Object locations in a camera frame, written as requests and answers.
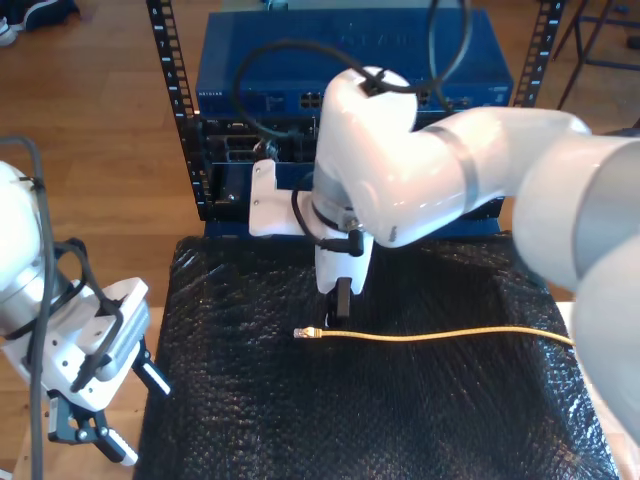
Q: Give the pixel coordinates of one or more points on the black rack server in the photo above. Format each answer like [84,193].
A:
[235,145]

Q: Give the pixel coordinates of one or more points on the white sneaker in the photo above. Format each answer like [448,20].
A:
[6,32]

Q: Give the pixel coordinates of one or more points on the blue metal chair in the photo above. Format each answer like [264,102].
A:
[607,62]

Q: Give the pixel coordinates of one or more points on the black woven mat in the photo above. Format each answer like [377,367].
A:
[350,400]

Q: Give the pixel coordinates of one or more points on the blue network switch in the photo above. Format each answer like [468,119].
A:
[280,60]

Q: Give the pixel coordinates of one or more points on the dark sneaker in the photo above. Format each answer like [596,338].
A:
[50,12]

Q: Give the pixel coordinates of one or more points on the black perforated rack post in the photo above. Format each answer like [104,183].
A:
[170,65]
[540,50]

